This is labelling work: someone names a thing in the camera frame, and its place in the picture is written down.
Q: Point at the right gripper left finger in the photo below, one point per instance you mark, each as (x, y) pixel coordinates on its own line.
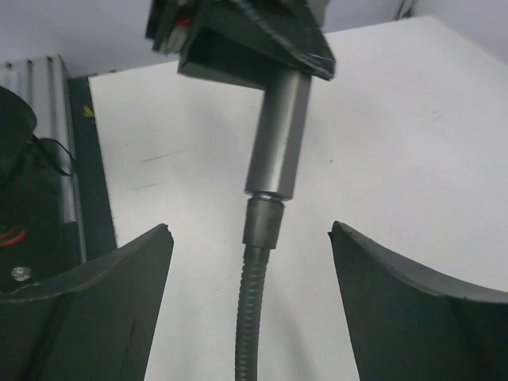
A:
(94, 322)

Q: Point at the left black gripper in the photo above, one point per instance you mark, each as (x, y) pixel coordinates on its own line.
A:
(276, 33)

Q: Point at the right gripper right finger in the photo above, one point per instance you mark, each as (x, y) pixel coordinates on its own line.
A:
(407, 321)

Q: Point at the aluminium front rail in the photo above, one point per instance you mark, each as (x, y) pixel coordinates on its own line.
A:
(42, 83)

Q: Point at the grey shower head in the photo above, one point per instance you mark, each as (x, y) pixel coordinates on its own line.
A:
(275, 154)

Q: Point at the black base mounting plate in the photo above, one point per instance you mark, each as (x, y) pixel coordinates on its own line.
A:
(33, 245)

